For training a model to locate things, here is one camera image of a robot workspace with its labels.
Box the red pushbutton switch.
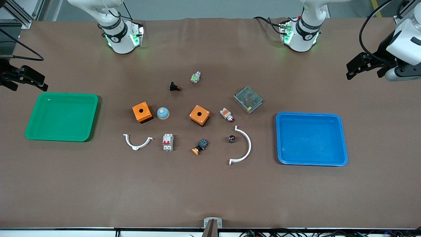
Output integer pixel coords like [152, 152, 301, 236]
[220, 107, 235, 123]

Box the yellow pushbutton with blue body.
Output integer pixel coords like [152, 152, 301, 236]
[192, 139, 209, 155]

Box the grey metal mount bracket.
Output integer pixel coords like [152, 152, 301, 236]
[203, 218, 223, 237]

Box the blue plastic tray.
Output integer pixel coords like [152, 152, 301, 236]
[276, 112, 349, 167]

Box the black cable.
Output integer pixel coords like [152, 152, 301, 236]
[253, 16, 287, 34]
[396, 0, 412, 19]
[359, 0, 395, 63]
[0, 28, 44, 62]

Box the small white pipe clamp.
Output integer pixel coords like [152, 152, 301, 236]
[123, 134, 154, 151]

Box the white circuit breaker red lever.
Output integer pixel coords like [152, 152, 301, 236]
[162, 133, 174, 152]

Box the brown table cover mat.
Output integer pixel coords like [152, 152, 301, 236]
[0, 17, 421, 229]

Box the large white pipe clamp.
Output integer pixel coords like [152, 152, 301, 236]
[229, 125, 252, 165]

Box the orange button box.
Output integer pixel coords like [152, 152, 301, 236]
[132, 102, 153, 124]
[189, 105, 211, 127]

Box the green plastic tray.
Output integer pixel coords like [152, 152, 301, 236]
[25, 92, 99, 142]

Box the aluminium frame profile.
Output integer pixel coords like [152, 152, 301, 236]
[0, 0, 45, 31]

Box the perforated metal power supply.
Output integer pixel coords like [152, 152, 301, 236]
[233, 86, 263, 115]

